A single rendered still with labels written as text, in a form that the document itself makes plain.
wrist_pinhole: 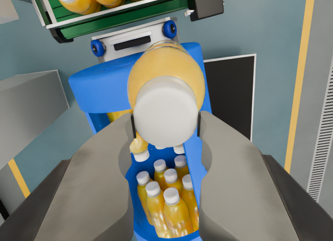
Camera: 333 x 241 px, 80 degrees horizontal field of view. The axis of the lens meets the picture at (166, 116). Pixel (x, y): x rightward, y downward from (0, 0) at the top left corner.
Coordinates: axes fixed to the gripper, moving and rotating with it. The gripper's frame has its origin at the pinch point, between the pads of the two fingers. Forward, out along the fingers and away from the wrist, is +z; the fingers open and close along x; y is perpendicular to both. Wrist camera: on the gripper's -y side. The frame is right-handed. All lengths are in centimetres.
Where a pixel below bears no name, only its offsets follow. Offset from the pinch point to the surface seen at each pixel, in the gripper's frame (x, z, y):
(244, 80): 55, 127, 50
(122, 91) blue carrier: -7.3, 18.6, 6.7
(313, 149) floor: 136, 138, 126
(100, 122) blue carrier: -17.7, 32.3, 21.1
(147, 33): -4.5, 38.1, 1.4
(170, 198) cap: -0.5, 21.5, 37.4
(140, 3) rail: -6.4, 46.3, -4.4
